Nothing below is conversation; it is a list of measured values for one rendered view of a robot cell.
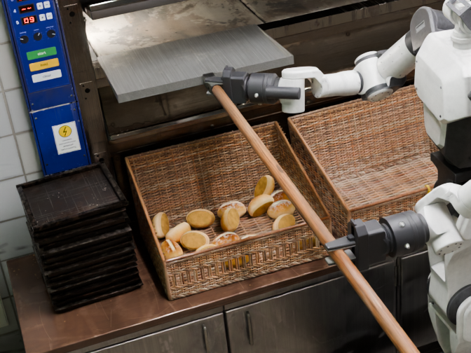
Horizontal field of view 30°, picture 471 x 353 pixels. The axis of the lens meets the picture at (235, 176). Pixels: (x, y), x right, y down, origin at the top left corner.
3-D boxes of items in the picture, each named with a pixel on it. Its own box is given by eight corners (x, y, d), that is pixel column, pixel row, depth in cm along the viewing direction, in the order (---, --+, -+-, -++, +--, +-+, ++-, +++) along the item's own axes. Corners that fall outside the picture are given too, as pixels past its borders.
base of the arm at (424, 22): (446, 39, 247) (468, 8, 239) (462, 71, 239) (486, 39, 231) (401, 31, 241) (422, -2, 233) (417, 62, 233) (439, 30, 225)
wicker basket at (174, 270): (133, 223, 310) (120, 155, 296) (282, 184, 323) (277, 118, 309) (167, 303, 270) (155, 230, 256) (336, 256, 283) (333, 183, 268)
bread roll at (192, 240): (207, 251, 287) (211, 252, 292) (208, 230, 288) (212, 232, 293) (178, 250, 289) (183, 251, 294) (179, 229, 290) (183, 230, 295)
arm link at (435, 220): (421, 250, 181) (469, 236, 184) (400, 205, 186) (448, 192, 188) (407, 271, 191) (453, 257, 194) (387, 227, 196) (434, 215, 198)
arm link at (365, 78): (313, 77, 258) (368, 71, 266) (324, 108, 255) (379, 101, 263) (329, 59, 249) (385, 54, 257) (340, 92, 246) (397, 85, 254)
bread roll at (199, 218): (214, 227, 298) (216, 228, 304) (214, 208, 299) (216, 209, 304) (184, 227, 300) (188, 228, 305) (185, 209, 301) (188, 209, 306)
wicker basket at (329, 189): (289, 182, 324) (283, 115, 309) (423, 144, 338) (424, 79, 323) (348, 252, 284) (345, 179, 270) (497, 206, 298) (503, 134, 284)
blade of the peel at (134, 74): (294, 64, 269) (294, 55, 267) (118, 103, 257) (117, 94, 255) (255, 24, 298) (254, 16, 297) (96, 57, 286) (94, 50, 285)
